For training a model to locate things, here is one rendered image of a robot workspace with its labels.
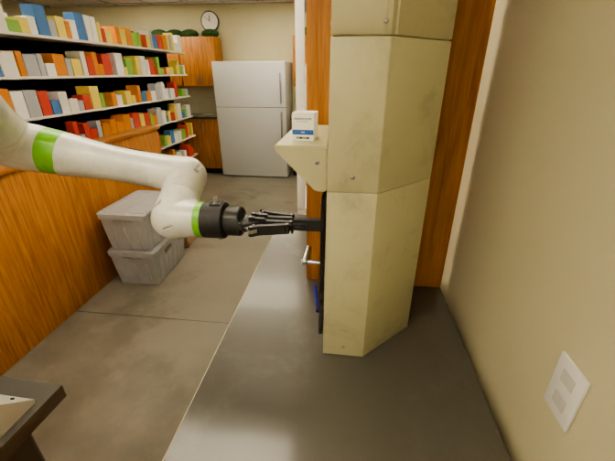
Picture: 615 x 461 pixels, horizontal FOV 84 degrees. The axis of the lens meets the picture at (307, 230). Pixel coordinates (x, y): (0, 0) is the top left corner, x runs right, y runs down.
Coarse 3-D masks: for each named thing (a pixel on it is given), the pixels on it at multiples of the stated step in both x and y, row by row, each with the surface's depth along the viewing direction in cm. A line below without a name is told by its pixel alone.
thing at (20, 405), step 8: (0, 400) 76; (8, 400) 77; (16, 400) 78; (24, 400) 79; (32, 400) 80; (0, 408) 73; (8, 408) 74; (16, 408) 76; (24, 408) 78; (0, 416) 73; (8, 416) 74; (16, 416) 76; (0, 424) 73; (8, 424) 75; (0, 432) 73
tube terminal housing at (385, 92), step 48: (336, 48) 63; (384, 48) 62; (432, 48) 70; (336, 96) 67; (384, 96) 66; (432, 96) 75; (336, 144) 71; (384, 144) 70; (432, 144) 81; (336, 192) 75; (384, 192) 76; (336, 240) 80; (384, 240) 82; (336, 288) 86; (384, 288) 89; (336, 336) 92; (384, 336) 98
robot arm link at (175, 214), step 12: (168, 192) 85; (180, 192) 86; (192, 192) 88; (156, 204) 85; (168, 204) 83; (180, 204) 84; (192, 204) 84; (156, 216) 83; (168, 216) 82; (180, 216) 83; (192, 216) 83; (156, 228) 84; (168, 228) 84; (180, 228) 83; (192, 228) 83
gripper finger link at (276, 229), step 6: (252, 228) 80; (258, 228) 80; (264, 228) 81; (270, 228) 81; (276, 228) 81; (282, 228) 81; (252, 234) 80; (258, 234) 81; (264, 234) 81; (270, 234) 81; (276, 234) 82
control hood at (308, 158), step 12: (288, 132) 88; (324, 132) 88; (276, 144) 73; (288, 144) 73; (300, 144) 73; (312, 144) 73; (324, 144) 73; (288, 156) 73; (300, 156) 73; (312, 156) 72; (324, 156) 72; (300, 168) 74; (312, 168) 73; (324, 168) 73; (312, 180) 75; (324, 180) 74
